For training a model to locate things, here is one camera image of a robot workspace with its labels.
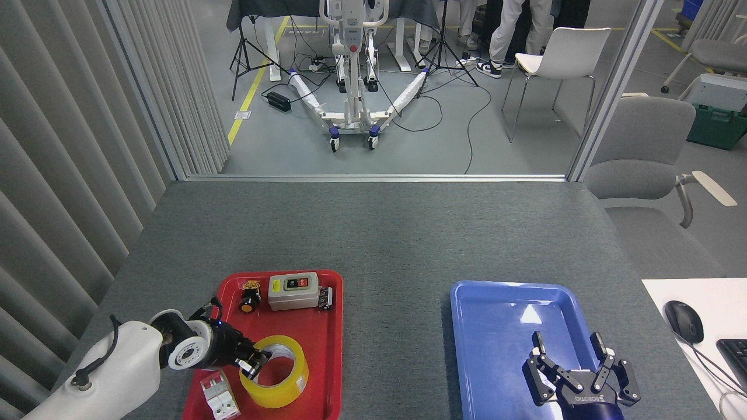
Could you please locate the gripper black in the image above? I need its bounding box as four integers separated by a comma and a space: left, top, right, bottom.
201, 322, 273, 379
522, 331, 641, 420

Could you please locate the yellow tape roll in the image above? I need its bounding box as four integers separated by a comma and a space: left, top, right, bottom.
239, 335, 309, 409

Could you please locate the white circuit breaker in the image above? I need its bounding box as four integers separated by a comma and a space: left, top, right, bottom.
200, 370, 242, 420

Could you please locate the black yellow push button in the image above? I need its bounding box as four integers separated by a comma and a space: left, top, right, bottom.
239, 281, 262, 314

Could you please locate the red plastic tray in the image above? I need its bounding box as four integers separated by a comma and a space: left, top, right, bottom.
182, 269, 344, 420

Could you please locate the blue plastic tray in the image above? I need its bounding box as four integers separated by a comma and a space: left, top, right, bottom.
450, 281, 622, 420

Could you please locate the black computer mouse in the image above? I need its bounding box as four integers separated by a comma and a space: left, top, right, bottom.
664, 300, 704, 344

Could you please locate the white desk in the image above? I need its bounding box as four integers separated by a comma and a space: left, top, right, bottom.
642, 278, 747, 420

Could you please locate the black keyboard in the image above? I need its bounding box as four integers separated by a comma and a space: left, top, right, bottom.
716, 339, 747, 393

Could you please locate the grey office chair with armrest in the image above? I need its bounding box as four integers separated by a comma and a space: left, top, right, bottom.
584, 96, 738, 279

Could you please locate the grey ribbed partition panel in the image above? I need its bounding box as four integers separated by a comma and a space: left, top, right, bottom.
0, 0, 231, 420

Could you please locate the white stand on wheels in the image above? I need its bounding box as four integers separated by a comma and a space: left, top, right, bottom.
288, 0, 430, 153

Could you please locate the black tripod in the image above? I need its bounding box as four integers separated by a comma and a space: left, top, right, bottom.
416, 0, 479, 88
229, 0, 291, 102

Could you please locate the grey box on bin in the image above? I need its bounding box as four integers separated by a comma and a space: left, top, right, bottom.
679, 73, 747, 113

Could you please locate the white plastic chair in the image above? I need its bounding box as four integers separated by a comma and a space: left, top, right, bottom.
502, 27, 612, 144

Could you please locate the dark table with white legs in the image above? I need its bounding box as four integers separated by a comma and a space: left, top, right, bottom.
226, 0, 441, 82

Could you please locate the person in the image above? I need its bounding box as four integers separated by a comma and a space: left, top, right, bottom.
476, 0, 553, 79

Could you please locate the grey chair with metal legs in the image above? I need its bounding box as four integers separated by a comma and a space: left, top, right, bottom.
661, 34, 747, 95

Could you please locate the grey two-button switch box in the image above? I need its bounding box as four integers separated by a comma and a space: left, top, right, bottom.
268, 272, 320, 312

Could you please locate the black mouse cable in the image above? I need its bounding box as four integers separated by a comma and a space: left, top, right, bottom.
671, 331, 747, 398

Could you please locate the long black floor cable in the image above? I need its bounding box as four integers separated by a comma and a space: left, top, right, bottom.
464, 73, 494, 175

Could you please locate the silver post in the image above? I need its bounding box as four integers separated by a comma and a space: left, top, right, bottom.
566, 0, 666, 183

